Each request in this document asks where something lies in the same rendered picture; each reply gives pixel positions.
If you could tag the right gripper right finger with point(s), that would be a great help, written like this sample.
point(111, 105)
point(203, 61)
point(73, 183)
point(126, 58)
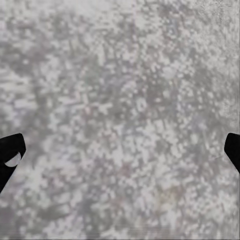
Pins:
point(232, 149)

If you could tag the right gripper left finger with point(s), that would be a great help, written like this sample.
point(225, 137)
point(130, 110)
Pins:
point(12, 150)

